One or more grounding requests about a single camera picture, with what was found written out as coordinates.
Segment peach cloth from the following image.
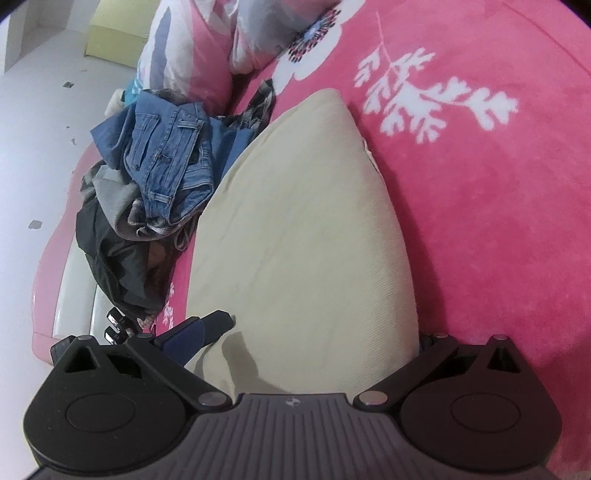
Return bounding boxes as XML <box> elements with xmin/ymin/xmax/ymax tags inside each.
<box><xmin>147</xmin><ymin>242</ymin><xmax>178</xmax><ymax>269</ymax></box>

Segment pink floral blanket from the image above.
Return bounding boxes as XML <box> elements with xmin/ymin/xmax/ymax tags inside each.
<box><xmin>139</xmin><ymin>0</ymin><xmax>591</xmax><ymax>462</ymax></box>

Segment pink bed headboard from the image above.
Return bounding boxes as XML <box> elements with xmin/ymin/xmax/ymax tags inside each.
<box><xmin>30</xmin><ymin>138</ymin><xmax>122</xmax><ymax>366</ymax></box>

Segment pink and grey duvet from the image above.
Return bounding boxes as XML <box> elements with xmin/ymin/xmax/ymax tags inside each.
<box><xmin>122</xmin><ymin>0</ymin><xmax>343</xmax><ymax>112</ymax></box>

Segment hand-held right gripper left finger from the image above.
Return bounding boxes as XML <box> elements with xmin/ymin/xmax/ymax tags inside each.
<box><xmin>60</xmin><ymin>318</ymin><xmax>234</xmax><ymax>409</ymax></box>

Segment plaid shirt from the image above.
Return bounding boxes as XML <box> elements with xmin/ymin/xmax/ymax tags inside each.
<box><xmin>129</xmin><ymin>78</ymin><xmax>279</xmax><ymax>237</ymax></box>

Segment dark blue denim garment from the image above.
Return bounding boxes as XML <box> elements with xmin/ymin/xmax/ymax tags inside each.
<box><xmin>90</xmin><ymin>104</ymin><xmax>139</xmax><ymax>171</ymax></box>

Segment grey hoodie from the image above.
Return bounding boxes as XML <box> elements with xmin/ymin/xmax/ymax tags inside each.
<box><xmin>81</xmin><ymin>164</ymin><xmax>195</xmax><ymax>251</ymax></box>

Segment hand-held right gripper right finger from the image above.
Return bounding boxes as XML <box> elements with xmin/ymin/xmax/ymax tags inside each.
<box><xmin>353</xmin><ymin>332</ymin><xmax>537</xmax><ymax>409</ymax></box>

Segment pale yellow wardrobe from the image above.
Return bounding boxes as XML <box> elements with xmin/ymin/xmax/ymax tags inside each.
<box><xmin>85</xmin><ymin>0</ymin><xmax>160</xmax><ymax>64</ymax></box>

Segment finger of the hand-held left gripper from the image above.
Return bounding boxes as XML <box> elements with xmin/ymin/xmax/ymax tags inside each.
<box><xmin>203</xmin><ymin>310</ymin><xmax>234</xmax><ymax>347</ymax></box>

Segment blue denim jeans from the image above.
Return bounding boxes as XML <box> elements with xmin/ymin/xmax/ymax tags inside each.
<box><xmin>122</xmin><ymin>88</ymin><xmax>260</xmax><ymax>228</ymax></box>

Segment beige pants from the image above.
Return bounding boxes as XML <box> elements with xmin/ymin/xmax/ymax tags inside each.
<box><xmin>185</xmin><ymin>88</ymin><xmax>424</xmax><ymax>398</ymax></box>

